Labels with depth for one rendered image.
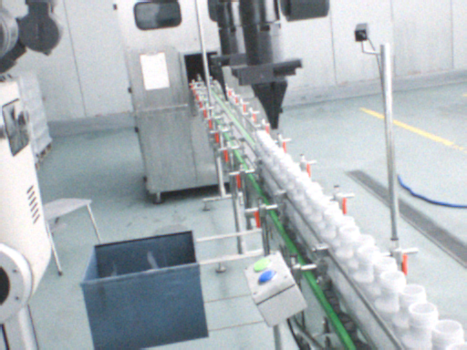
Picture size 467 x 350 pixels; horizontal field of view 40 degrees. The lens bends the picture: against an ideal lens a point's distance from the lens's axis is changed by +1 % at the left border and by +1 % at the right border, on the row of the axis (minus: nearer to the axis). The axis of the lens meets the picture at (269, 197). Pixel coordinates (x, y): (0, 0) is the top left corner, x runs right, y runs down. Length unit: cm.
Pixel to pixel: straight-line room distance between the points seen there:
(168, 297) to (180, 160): 425
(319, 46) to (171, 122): 614
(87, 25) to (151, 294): 983
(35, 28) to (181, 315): 85
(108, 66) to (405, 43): 520
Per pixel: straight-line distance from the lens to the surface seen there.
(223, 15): 140
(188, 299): 178
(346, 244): 120
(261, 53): 95
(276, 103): 96
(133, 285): 177
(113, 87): 1145
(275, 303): 115
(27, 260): 118
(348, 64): 1184
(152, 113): 587
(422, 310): 92
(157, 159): 597
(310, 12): 97
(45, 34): 137
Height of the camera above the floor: 156
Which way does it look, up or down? 16 degrees down
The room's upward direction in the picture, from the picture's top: 7 degrees counter-clockwise
